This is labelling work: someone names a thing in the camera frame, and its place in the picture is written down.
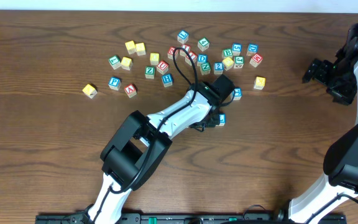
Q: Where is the blue 1 block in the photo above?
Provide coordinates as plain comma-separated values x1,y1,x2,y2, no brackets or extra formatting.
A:
219,113,226,126

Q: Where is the yellow G block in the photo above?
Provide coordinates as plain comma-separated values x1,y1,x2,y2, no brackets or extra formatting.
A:
222,57,234,71

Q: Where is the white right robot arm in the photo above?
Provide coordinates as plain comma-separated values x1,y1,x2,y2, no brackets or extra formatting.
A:
276,23,358,223

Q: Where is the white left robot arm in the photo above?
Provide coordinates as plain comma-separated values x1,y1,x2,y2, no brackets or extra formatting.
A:
83,75,235,223

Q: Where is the blue T block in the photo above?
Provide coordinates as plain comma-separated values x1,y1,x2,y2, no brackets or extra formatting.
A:
232,88,242,100

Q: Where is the blue 2 block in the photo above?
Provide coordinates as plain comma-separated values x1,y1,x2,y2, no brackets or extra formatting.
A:
214,62,224,75

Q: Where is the green N block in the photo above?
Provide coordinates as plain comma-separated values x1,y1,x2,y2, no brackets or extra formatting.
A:
200,62,211,75

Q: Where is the green J block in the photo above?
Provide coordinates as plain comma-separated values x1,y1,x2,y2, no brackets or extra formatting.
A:
234,56,244,68

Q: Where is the green B block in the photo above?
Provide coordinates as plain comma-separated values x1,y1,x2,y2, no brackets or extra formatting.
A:
222,49,233,59

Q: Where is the blue D block centre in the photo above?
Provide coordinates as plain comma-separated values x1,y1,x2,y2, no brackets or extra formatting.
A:
197,54,208,67

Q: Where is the blue d block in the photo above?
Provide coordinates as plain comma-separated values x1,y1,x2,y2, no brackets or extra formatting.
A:
246,44,259,56
197,54,208,67

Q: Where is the yellow K block right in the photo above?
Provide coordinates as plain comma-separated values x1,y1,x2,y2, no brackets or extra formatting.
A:
254,77,266,90

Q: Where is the yellow k block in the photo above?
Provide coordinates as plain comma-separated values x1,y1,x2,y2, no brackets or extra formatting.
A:
82,83,98,99
254,77,266,90

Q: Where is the red M block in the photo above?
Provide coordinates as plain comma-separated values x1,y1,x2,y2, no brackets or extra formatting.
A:
250,54,263,67

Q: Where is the blue 5 block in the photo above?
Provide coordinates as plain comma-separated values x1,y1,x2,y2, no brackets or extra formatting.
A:
232,43,242,56

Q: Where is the green 4 block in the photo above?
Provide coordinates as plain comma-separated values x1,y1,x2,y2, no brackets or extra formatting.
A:
198,37,210,52

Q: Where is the blue D block right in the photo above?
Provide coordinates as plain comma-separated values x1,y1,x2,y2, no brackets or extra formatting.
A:
246,44,259,56

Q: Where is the red I block upper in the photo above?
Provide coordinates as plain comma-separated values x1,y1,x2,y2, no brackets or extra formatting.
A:
180,44,191,57

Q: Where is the blue H block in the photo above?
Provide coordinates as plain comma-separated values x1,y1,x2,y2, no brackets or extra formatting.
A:
162,73,173,87

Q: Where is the red E block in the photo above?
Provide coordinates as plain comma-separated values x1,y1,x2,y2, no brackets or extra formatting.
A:
167,46,180,60

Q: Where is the red U block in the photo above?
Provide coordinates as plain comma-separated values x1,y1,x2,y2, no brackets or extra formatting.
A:
157,60,169,75

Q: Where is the blue L block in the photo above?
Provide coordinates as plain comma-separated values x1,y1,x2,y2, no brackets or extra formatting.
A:
177,30,189,44

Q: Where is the yellow Q block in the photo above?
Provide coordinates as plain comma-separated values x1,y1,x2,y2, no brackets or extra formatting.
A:
150,52,160,65

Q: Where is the green Z block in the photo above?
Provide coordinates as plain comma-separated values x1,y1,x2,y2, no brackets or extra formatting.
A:
145,66,155,79

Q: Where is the red A block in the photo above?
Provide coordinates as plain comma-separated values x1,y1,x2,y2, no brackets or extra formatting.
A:
124,83,137,98

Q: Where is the yellow S block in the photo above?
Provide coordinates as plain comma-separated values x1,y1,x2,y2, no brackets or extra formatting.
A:
135,42,146,56

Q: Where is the yellow block beside green L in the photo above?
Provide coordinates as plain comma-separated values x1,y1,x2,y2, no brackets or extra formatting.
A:
121,57,133,70

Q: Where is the yellow block upper left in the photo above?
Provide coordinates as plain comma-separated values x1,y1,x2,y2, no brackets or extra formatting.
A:
125,40,137,54

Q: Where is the blue P block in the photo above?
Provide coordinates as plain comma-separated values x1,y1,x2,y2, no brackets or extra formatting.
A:
108,77,122,91

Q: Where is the yellow K block far left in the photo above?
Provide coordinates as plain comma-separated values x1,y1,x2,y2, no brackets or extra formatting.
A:
82,83,98,99

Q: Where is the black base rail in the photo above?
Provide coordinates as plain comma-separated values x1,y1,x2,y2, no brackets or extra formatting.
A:
35,212,347,224

